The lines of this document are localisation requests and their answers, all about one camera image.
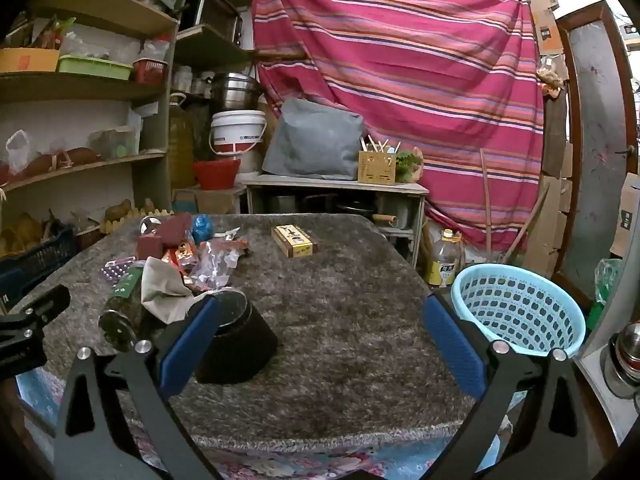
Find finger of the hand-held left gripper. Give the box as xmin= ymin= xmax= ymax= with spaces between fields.
xmin=0 ymin=285 xmax=71 ymax=332

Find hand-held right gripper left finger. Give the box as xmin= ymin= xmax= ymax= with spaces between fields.
xmin=52 ymin=294 xmax=223 ymax=480

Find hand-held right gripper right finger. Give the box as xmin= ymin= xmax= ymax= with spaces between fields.
xmin=424 ymin=294 xmax=593 ymax=480

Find brown paper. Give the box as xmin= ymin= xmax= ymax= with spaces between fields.
xmin=141 ymin=256 xmax=202 ymax=325

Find light blue laundry basket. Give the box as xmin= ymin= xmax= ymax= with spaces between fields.
xmin=450 ymin=262 xmax=587 ymax=358

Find blue plastic bag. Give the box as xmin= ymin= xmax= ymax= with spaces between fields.
xmin=191 ymin=214 xmax=216 ymax=245

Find blue plastic crate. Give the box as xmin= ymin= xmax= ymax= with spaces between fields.
xmin=0 ymin=225 xmax=79 ymax=307

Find black round container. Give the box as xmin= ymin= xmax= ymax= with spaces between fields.
xmin=192 ymin=287 xmax=279 ymax=385

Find glass jar with metal lid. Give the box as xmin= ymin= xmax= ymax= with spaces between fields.
xmin=98 ymin=265 xmax=151 ymax=353

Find cooking oil bottle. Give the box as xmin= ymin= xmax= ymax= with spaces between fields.
xmin=427 ymin=229 xmax=464 ymax=288

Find purple pill blister pack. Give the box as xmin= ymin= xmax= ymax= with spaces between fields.
xmin=100 ymin=256 xmax=137 ymax=281

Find clear plastic wrapper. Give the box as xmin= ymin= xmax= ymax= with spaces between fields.
xmin=192 ymin=238 xmax=250 ymax=291

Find orange snack packet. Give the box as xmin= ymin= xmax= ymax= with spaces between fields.
xmin=165 ymin=240 xmax=201 ymax=281

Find small dark red box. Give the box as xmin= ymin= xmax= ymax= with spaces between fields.
xmin=136 ymin=235 xmax=164 ymax=261

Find large dark red box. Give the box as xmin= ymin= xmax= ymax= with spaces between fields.
xmin=157 ymin=212 xmax=194 ymax=251

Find yellow egg tray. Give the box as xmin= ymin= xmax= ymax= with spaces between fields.
xmin=100 ymin=204 xmax=174 ymax=235

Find yellow cardboard box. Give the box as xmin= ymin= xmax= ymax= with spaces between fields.
xmin=271 ymin=225 xmax=315 ymax=259

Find wooden stick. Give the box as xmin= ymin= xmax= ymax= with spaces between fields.
xmin=479 ymin=147 xmax=496 ymax=266

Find stack of flattened cardboard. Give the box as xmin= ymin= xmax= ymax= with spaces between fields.
xmin=520 ymin=140 xmax=574 ymax=279

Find sweet potato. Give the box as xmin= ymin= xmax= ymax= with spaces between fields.
xmin=60 ymin=147 xmax=102 ymax=167

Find white plastic bag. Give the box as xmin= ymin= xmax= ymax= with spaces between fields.
xmin=5 ymin=130 xmax=32 ymax=176

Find black frying pan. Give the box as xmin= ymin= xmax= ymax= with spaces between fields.
xmin=336 ymin=200 xmax=397 ymax=227

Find red plastic basket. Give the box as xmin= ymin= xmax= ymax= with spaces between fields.
xmin=192 ymin=159 xmax=242 ymax=191

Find clear plastic bag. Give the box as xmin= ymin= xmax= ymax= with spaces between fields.
xmin=89 ymin=125 xmax=139 ymax=161

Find bag of green vegetables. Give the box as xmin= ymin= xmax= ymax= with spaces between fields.
xmin=395 ymin=147 xmax=425 ymax=184

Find yellow chopstick holder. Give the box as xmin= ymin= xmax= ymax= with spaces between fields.
xmin=357 ymin=136 xmax=401 ymax=186

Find large oil jug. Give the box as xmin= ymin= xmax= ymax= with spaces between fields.
xmin=169 ymin=92 xmax=197 ymax=191

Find low white cabinet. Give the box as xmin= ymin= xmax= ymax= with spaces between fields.
xmin=240 ymin=174 xmax=431 ymax=267

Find white plastic bucket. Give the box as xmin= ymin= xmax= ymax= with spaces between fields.
xmin=209 ymin=109 xmax=267 ymax=173

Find grey fabric cover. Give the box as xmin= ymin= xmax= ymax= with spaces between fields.
xmin=261 ymin=97 xmax=365 ymax=181

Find green plastic tray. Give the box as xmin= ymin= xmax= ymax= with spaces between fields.
xmin=57 ymin=55 xmax=135 ymax=81

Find yellow plastic tub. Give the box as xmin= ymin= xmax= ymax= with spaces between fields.
xmin=0 ymin=47 xmax=61 ymax=73

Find wooden framed door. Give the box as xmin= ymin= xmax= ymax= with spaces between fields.
xmin=554 ymin=0 xmax=640 ymax=311

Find small red basket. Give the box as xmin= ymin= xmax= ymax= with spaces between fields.
xmin=132 ymin=59 xmax=168 ymax=86

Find stacked steel pots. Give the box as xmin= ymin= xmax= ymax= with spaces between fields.
xmin=212 ymin=72 xmax=262 ymax=111

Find red striped cloth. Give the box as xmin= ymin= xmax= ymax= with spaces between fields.
xmin=250 ymin=0 xmax=547 ymax=253

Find wooden shelf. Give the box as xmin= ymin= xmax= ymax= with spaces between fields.
xmin=0 ymin=0 xmax=181 ymax=241

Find toaster oven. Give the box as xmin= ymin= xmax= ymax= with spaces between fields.
xmin=196 ymin=0 xmax=245 ymax=45

